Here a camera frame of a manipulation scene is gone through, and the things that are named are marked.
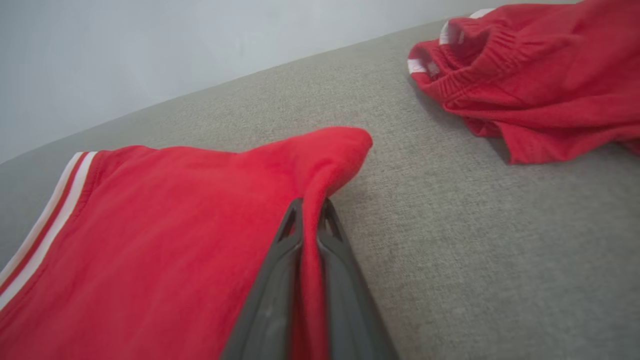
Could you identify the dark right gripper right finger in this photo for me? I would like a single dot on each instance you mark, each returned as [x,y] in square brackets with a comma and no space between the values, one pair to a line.
[350,310]

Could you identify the red shorts with white stripe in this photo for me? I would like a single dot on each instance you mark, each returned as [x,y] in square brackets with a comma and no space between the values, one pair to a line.
[550,75]

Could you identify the red jersey with white trim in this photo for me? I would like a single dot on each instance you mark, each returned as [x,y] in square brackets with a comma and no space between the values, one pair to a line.
[150,250]

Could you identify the grey fabric sofa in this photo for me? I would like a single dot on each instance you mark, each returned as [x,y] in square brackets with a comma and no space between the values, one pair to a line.
[450,225]

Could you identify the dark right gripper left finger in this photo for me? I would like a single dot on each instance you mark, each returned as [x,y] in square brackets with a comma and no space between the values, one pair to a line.
[267,310]

